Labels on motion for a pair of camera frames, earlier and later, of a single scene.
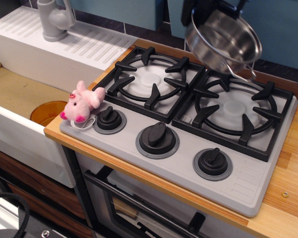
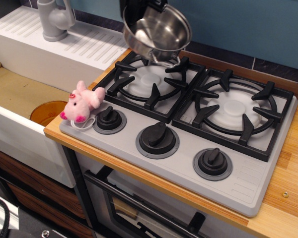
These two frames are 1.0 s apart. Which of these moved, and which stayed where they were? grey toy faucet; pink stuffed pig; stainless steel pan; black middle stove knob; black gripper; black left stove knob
Moved: stainless steel pan; black gripper
Stayed: grey toy faucet; pink stuffed pig; black middle stove knob; black left stove knob
